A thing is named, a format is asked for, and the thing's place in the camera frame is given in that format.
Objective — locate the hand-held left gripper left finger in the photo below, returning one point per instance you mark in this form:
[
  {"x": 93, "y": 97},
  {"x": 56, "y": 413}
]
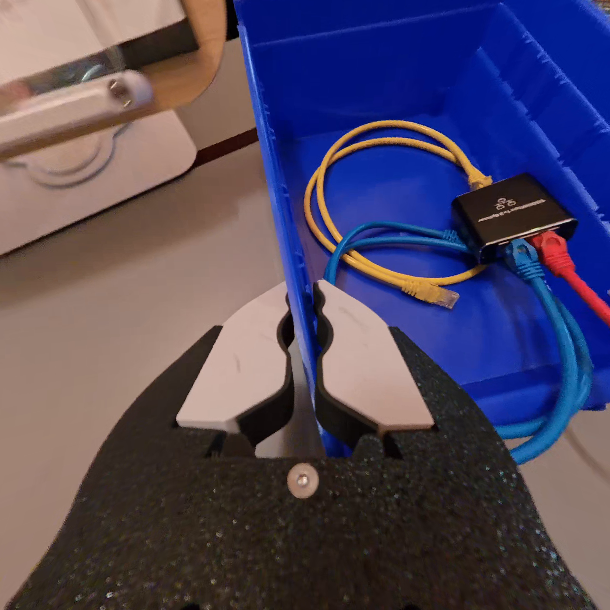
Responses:
[{"x": 228, "y": 371}]

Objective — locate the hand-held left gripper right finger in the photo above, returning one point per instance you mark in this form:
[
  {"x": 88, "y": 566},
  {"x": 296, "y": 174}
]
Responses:
[{"x": 371, "y": 371}]

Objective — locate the black network splitter box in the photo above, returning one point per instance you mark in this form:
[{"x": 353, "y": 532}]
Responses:
[{"x": 510, "y": 209}]

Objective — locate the blue storage bin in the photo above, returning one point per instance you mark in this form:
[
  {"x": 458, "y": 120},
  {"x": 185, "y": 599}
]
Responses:
[{"x": 381, "y": 71}]

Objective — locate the grey desk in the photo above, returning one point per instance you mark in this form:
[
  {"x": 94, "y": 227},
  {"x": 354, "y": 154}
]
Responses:
[{"x": 143, "y": 309}]

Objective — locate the printed instruction sheet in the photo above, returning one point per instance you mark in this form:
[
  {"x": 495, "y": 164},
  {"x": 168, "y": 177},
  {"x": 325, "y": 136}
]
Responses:
[{"x": 71, "y": 28}]

